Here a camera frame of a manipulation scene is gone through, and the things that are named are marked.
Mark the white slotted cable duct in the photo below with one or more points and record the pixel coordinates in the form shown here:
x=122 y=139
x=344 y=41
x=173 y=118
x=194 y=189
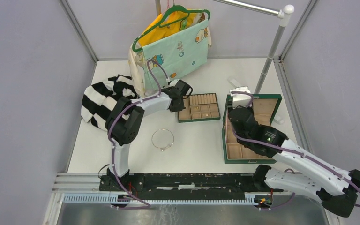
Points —
x=120 y=199

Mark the cream cartoon print cloth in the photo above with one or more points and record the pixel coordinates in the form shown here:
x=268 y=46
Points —
x=136 y=63

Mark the small green jewelry tray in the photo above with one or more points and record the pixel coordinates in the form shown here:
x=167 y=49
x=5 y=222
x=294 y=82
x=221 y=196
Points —
x=207 y=103

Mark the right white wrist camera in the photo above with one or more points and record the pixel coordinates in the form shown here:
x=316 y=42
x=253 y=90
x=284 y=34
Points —
x=241 y=96

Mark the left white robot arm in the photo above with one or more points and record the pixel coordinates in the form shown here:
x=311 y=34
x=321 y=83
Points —
x=124 y=122

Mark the green plastic hanger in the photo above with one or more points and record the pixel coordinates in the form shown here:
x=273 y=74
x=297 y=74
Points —
x=205 y=15

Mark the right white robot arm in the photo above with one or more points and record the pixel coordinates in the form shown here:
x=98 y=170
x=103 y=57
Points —
x=337 y=190

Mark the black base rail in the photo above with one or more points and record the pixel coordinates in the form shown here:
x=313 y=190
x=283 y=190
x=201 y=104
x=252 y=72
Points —
x=186 y=186

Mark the large green jewelry box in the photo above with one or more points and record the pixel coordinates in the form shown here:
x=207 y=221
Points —
x=236 y=151

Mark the silver clothes rack pole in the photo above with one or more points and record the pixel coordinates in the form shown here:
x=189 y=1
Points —
x=283 y=15

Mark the yellow garment on hanger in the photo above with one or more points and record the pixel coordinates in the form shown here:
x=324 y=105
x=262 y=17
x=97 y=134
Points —
x=182 y=21

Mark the black white striped garment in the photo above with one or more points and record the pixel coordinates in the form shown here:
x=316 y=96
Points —
x=99 y=99

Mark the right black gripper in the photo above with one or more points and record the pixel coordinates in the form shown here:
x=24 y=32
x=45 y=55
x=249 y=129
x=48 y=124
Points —
x=249 y=108

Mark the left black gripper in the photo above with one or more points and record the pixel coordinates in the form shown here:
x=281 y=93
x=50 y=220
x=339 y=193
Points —
x=180 y=108

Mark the mint cartoon print cloth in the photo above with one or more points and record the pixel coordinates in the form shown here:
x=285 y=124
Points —
x=175 y=56

